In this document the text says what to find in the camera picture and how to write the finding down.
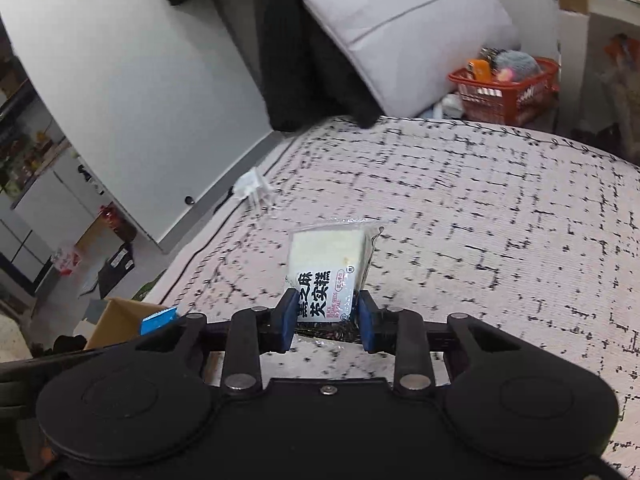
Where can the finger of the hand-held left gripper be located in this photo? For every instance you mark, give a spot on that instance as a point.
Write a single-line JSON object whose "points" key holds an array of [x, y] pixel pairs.
{"points": [[160, 321]]}

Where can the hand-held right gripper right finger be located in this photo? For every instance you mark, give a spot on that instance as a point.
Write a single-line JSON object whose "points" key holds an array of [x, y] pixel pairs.
{"points": [[367, 327]]}

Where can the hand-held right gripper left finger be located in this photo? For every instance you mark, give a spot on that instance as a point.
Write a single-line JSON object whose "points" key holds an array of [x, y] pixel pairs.
{"points": [[287, 325]]}

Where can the brown cardboard box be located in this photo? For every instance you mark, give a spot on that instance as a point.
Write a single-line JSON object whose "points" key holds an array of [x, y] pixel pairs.
{"points": [[120, 322]]}

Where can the black white cake packet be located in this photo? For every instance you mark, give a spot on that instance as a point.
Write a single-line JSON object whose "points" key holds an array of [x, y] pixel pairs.
{"points": [[325, 270]]}

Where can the green cartoon floor mat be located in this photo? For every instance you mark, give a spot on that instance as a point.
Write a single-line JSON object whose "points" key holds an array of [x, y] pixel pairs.
{"points": [[145, 291]]}

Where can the black box with label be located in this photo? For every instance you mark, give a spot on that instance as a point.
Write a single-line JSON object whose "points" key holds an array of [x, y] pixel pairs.
{"points": [[117, 265]]}

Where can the white red bag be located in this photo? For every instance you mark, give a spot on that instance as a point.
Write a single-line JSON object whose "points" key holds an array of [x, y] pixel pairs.
{"points": [[67, 260]]}

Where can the brown drink bottle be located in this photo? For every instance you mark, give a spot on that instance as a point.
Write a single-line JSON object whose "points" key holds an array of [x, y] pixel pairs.
{"points": [[109, 217]]}

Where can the white black printed blanket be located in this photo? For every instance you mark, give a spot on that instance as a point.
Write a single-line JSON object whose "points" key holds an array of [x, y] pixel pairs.
{"points": [[475, 235]]}

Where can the white face mask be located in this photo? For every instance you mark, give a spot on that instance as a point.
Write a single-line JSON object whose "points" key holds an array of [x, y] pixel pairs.
{"points": [[250, 182]]}

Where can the white cabinet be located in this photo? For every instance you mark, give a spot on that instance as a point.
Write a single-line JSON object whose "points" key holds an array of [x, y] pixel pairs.
{"points": [[60, 195]]}

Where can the red plastic basket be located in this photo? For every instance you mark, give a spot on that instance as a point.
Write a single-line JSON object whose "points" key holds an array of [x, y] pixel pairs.
{"points": [[505, 102]]}

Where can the black jacket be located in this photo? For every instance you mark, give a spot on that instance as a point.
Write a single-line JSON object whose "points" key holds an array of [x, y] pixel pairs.
{"points": [[300, 60]]}

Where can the orange small bottle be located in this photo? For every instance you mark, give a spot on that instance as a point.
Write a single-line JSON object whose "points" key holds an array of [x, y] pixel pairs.
{"points": [[479, 69]]}

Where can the grey pink plush ball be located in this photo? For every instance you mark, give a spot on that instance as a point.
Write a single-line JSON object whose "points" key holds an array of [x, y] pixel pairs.
{"points": [[517, 66]]}

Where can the grey laptop bag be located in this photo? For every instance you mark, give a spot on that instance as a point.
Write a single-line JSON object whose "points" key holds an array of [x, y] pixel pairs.
{"points": [[410, 25]]}

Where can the white desk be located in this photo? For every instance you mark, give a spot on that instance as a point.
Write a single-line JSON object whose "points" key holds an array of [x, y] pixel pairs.
{"points": [[605, 4]]}

